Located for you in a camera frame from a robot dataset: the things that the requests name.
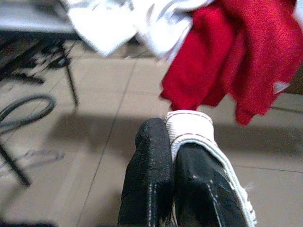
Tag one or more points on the white t-shirt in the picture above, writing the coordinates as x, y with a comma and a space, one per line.
106, 23

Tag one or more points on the black metal frame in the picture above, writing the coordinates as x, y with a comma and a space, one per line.
71, 82

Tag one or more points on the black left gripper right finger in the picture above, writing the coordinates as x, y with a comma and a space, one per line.
201, 189

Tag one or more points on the large white table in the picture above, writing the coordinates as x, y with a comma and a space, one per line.
23, 16

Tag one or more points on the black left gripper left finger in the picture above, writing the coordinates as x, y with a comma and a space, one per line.
146, 177

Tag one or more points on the red garment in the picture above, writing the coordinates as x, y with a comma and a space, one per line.
236, 47

